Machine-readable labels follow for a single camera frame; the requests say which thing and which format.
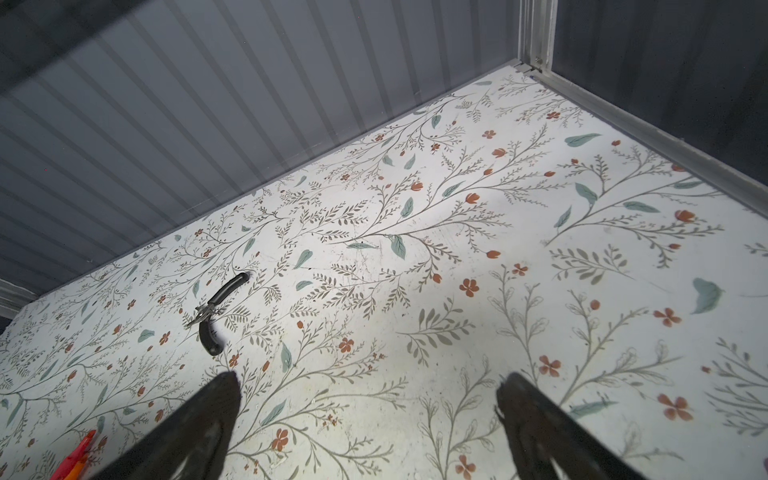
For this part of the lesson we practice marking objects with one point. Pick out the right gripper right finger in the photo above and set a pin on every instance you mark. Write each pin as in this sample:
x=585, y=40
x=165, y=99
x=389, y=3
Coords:
x=543, y=439

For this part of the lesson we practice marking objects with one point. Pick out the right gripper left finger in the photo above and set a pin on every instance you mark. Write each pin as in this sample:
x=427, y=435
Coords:
x=192, y=443

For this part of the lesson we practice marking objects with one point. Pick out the orange highlighter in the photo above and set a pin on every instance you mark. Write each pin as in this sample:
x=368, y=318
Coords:
x=76, y=472

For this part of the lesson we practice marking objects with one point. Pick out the pink highlighter upper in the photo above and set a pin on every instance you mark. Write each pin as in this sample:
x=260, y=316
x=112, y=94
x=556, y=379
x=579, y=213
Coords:
x=82, y=450

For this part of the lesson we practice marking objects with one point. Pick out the black handled pliers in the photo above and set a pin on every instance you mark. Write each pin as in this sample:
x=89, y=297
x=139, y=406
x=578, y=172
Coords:
x=204, y=314

